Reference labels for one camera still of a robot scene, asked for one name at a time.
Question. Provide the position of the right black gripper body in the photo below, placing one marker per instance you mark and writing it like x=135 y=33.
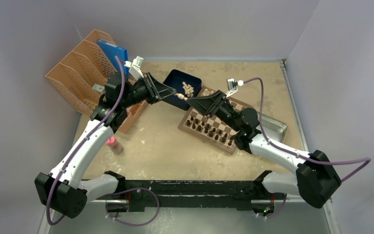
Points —
x=217 y=107

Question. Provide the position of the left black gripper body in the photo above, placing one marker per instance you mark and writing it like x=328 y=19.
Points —
x=149 y=92

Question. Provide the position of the light chess piece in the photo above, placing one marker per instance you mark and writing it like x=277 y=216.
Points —
x=181 y=96

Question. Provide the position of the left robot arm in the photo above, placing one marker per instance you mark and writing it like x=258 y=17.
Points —
x=62 y=189

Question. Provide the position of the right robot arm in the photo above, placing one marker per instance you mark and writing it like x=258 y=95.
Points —
x=311 y=176

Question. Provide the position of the wooden chess board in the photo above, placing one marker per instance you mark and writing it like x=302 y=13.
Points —
x=236 y=104

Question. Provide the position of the row of dark chess pieces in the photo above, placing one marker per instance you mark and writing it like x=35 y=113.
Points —
x=211 y=130

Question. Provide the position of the pile of light chess pieces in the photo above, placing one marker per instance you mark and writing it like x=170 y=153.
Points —
x=188 y=89

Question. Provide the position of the dark blue tray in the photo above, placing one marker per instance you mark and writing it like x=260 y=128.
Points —
x=175 y=79

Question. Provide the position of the small grey box in organizer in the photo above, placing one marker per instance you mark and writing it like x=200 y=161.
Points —
x=99 y=88

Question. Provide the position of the blue folder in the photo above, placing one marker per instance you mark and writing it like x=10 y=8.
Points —
x=111 y=51

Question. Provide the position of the metal tin box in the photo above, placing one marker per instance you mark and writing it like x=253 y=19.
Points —
x=273 y=128

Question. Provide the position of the pink capped bottle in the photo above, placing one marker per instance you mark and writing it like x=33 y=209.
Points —
x=114 y=145

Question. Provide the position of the orange plastic file organizer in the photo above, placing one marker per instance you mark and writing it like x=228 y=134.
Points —
x=77 y=73

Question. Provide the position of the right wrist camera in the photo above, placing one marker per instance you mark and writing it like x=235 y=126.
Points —
x=232 y=86

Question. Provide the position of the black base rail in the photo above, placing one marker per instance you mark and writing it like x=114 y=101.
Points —
x=240 y=195

